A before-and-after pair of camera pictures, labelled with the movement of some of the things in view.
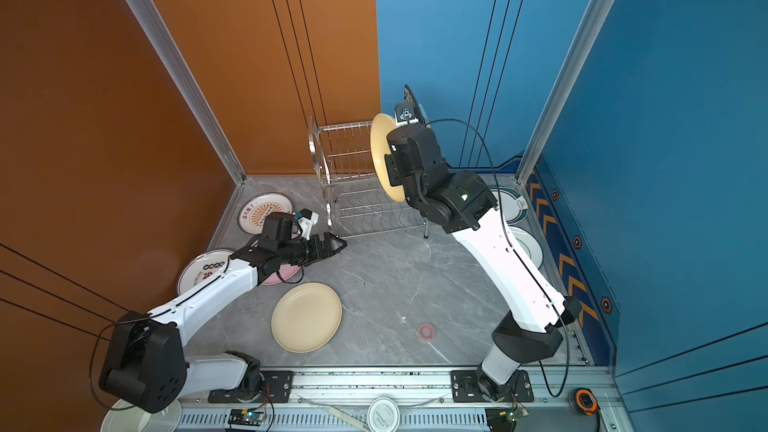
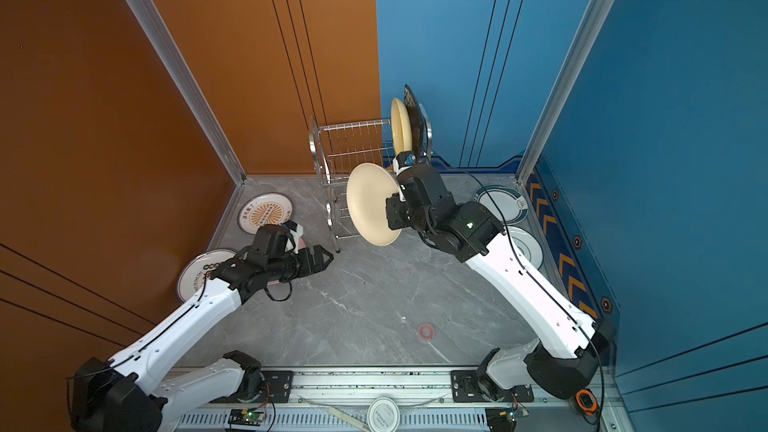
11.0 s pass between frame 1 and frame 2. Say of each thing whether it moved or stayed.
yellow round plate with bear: moved
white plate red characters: stayed
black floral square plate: stayed
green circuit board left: stayed
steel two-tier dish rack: stayed
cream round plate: moved
